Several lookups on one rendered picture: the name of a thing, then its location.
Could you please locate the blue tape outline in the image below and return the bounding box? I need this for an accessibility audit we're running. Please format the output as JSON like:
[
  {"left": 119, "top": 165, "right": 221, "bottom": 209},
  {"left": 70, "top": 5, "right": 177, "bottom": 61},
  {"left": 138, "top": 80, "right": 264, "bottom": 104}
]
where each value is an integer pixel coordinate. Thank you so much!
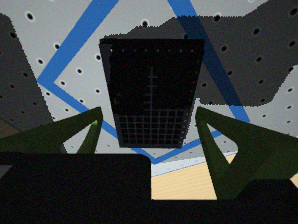
[{"left": 36, "top": 0, "right": 251, "bottom": 165}]

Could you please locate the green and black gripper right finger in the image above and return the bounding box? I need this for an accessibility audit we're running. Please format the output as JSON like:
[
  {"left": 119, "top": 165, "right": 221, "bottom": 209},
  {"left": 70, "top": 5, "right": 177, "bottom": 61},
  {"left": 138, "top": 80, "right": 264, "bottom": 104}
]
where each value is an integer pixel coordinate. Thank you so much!
[{"left": 195, "top": 106, "right": 298, "bottom": 199}]

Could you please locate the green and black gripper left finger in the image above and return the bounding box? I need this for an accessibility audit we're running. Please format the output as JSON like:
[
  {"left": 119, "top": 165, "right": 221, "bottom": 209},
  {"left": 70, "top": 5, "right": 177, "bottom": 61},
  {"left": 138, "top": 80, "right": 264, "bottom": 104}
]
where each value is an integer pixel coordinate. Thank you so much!
[{"left": 0, "top": 107, "right": 103, "bottom": 153}]

